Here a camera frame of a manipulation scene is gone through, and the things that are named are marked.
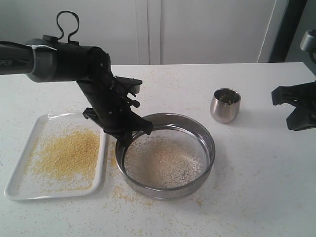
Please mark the white coarse grain pile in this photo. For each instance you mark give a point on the white coarse grain pile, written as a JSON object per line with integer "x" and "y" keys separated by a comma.
{"x": 164, "y": 164}

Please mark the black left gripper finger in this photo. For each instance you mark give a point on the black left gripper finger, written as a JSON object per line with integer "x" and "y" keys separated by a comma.
{"x": 134, "y": 122}
{"x": 124, "y": 137}

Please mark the white square plastic tray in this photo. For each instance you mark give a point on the white square plastic tray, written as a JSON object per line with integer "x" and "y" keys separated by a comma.
{"x": 23, "y": 185}

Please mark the round stainless steel sieve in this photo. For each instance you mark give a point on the round stainless steel sieve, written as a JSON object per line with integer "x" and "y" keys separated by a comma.
{"x": 176, "y": 128}

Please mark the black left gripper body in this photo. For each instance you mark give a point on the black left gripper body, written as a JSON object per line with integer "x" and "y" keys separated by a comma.
{"x": 108, "y": 97}

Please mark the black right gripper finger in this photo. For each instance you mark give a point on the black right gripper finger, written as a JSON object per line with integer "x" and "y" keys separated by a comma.
{"x": 300, "y": 119}
{"x": 301, "y": 95}

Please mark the stainless steel cup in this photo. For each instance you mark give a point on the stainless steel cup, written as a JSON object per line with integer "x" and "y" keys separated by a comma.
{"x": 225, "y": 105}

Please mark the yellow millet pile on tray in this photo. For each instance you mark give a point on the yellow millet pile on tray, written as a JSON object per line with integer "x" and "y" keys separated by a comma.
{"x": 69, "y": 159}

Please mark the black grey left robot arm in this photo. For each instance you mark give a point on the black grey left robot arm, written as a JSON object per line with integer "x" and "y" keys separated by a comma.
{"x": 48, "y": 60}

